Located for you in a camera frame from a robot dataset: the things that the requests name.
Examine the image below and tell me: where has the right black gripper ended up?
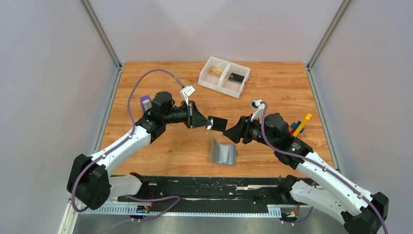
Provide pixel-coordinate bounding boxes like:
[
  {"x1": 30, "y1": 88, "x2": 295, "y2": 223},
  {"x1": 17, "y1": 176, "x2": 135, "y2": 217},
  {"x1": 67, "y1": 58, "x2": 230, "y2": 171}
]
[{"x1": 223, "y1": 115, "x2": 277, "y2": 150}]

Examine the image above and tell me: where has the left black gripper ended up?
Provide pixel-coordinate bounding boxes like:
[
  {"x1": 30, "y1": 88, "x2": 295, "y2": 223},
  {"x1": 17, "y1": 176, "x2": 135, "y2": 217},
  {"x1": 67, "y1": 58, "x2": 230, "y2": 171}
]
[{"x1": 163, "y1": 100, "x2": 211, "y2": 129}]

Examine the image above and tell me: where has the black credit card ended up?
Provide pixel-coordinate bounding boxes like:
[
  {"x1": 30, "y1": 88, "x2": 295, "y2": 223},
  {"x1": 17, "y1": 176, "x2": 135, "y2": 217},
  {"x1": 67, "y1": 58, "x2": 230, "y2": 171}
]
[{"x1": 206, "y1": 116, "x2": 228, "y2": 132}]

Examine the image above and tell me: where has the grey card holder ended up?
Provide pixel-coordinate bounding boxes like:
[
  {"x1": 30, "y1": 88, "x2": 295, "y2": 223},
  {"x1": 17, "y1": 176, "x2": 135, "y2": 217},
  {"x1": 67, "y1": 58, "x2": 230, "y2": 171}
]
[{"x1": 211, "y1": 138, "x2": 237, "y2": 166}]

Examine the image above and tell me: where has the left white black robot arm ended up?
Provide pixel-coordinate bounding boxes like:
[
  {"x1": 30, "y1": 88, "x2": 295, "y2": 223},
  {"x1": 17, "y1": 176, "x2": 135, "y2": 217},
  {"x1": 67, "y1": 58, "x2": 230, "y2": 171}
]
[{"x1": 67, "y1": 92, "x2": 212, "y2": 210}]

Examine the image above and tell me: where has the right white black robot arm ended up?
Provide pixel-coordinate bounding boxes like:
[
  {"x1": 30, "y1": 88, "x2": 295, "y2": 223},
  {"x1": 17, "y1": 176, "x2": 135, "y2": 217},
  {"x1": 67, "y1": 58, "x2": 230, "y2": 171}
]
[{"x1": 223, "y1": 113, "x2": 389, "y2": 234}]

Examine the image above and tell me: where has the gold card in tray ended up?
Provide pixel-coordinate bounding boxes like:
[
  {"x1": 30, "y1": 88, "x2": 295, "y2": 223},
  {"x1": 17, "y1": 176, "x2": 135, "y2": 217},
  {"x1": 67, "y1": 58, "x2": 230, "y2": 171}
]
[{"x1": 208, "y1": 66, "x2": 224, "y2": 77}]

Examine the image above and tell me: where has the black card in tray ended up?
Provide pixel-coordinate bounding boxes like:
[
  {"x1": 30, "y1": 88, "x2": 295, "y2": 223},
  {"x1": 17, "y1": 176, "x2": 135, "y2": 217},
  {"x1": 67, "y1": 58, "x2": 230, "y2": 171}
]
[{"x1": 228, "y1": 73, "x2": 245, "y2": 84}]

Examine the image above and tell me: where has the white two-compartment tray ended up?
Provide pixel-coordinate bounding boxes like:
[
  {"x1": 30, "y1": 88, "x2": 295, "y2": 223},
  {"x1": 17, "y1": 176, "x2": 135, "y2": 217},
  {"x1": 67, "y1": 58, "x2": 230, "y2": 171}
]
[{"x1": 198, "y1": 56, "x2": 251, "y2": 98}]

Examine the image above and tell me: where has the purple metronome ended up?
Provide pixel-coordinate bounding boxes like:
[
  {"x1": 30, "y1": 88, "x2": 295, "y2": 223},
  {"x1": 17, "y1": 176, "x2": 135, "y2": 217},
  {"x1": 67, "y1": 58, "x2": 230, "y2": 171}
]
[{"x1": 140, "y1": 95, "x2": 152, "y2": 113}]

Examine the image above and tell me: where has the colourful toy brick figure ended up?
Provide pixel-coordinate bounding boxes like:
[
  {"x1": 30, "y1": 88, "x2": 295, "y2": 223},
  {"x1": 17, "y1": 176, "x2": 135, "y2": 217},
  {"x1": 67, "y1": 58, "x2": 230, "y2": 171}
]
[{"x1": 290, "y1": 113, "x2": 312, "y2": 137}]

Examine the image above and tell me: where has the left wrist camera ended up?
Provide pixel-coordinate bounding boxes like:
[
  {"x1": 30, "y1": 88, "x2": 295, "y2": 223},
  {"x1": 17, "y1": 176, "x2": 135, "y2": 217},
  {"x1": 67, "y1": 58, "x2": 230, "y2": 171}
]
[{"x1": 180, "y1": 85, "x2": 196, "y2": 106}]

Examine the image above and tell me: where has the aluminium rail frame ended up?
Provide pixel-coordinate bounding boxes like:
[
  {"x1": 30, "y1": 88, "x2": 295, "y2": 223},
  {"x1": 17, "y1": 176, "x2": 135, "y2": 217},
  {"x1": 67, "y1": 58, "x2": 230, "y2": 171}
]
[{"x1": 66, "y1": 181, "x2": 363, "y2": 218}]

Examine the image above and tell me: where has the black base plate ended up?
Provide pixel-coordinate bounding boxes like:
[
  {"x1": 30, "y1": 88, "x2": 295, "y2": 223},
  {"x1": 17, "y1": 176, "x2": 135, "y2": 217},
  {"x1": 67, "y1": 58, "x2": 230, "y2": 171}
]
[{"x1": 110, "y1": 175, "x2": 323, "y2": 215}]

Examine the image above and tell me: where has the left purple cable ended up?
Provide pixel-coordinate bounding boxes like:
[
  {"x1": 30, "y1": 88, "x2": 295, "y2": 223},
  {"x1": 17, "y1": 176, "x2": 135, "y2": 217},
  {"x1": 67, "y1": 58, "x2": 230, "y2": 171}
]
[{"x1": 71, "y1": 68, "x2": 186, "y2": 213}]

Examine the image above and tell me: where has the left aluminium corner post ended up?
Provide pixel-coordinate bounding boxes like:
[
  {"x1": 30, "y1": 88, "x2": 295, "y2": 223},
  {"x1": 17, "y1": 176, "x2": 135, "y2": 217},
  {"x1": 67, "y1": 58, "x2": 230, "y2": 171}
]
[{"x1": 80, "y1": 0, "x2": 123, "y2": 70}]

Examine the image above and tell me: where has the aluminium corner post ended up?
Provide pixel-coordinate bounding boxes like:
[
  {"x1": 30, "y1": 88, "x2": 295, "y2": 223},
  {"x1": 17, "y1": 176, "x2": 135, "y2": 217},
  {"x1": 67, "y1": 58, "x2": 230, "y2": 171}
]
[
  {"x1": 307, "y1": 0, "x2": 353, "y2": 70},
  {"x1": 80, "y1": 0, "x2": 123, "y2": 70}
]

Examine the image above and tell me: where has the right aluminium corner post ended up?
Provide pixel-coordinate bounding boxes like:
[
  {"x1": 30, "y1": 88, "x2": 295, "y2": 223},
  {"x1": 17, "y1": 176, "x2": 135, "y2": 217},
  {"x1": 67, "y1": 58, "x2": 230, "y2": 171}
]
[{"x1": 307, "y1": 0, "x2": 353, "y2": 70}]

